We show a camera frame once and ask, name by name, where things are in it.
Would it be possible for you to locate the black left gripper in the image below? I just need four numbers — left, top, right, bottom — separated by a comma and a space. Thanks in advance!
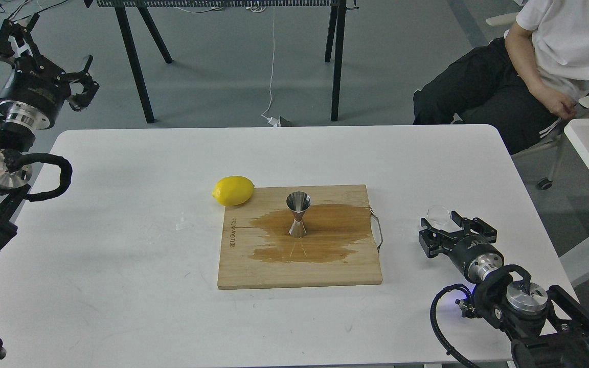
0, 13, 100, 129

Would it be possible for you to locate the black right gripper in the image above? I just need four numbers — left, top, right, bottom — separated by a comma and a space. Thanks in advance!
419, 211, 504, 284

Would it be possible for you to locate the steel double jigger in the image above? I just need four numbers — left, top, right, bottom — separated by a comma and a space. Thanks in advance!
286, 191, 312, 238

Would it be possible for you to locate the clear glass measuring cup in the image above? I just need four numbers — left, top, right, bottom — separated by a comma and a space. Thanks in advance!
425, 205, 452, 227

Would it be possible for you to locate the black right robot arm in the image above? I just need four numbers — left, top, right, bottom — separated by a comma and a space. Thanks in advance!
419, 212, 589, 367

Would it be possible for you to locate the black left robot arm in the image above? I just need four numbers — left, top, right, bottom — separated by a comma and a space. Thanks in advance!
0, 13, 100, 250

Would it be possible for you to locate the office chair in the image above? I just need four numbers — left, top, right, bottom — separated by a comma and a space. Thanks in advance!
486, 13, 589, 191

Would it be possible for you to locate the wooden cutting board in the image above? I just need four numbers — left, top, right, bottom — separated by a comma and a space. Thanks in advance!
217, 184, 383, 290

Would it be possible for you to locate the seated person white shirt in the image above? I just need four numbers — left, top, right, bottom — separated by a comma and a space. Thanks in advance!
413, 1, 589, 154

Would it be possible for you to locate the yellow lemon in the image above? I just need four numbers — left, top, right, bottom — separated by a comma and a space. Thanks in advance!
211, 176, 255, 206

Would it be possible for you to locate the black trestle table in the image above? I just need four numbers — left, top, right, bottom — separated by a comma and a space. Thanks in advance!
84, 1, 358, 124

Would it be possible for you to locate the white power cable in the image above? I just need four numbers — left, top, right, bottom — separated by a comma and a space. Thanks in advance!
172, 4, 293, 127

